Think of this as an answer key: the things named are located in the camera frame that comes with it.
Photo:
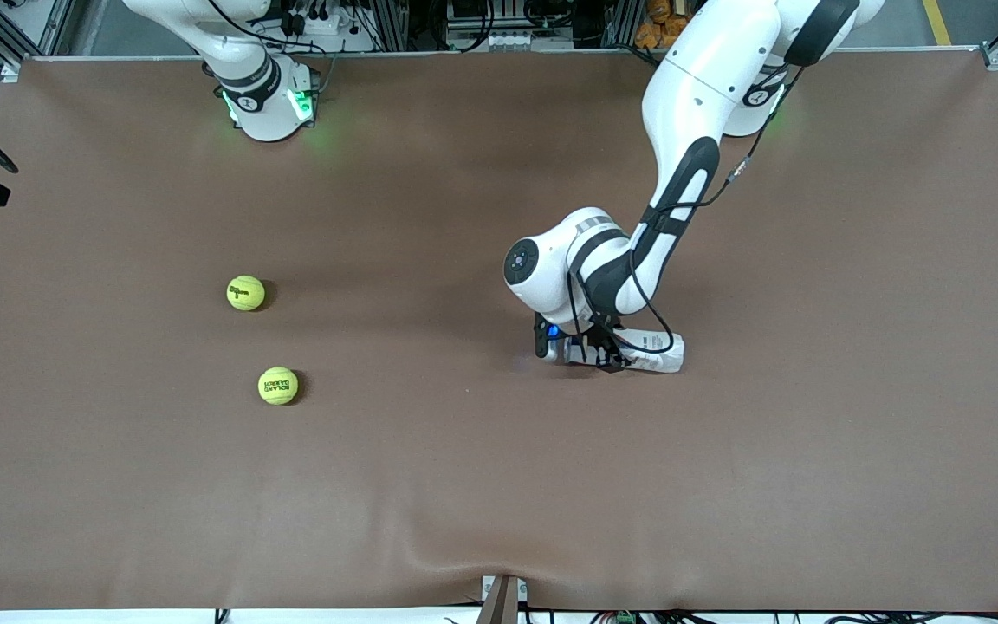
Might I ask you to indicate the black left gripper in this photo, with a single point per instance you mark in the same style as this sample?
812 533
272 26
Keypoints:
605 348

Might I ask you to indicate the Wilson tennis ball can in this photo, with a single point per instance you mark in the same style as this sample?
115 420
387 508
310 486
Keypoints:
659 351

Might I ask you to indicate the yellow tennis ball small print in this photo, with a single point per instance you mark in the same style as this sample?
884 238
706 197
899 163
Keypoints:
245 293

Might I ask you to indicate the yellow tennis ball two-line print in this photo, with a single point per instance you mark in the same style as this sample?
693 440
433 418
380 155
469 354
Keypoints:
278 386

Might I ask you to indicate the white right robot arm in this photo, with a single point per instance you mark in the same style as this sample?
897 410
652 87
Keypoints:
265 113

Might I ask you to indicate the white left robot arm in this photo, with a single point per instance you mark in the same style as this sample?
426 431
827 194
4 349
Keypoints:
698 95

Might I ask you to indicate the green terminal connector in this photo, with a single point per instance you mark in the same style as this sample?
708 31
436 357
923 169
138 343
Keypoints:
624 618

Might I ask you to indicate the brown table mat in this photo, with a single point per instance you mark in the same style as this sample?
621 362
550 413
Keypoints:
378 485

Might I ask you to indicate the orange lumpy objects heap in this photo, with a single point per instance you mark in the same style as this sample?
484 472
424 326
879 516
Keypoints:
659 30

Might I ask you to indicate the small white power strip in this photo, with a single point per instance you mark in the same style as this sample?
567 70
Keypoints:
509 41

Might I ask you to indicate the white power strip black plugs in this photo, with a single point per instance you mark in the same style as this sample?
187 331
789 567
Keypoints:
326 30

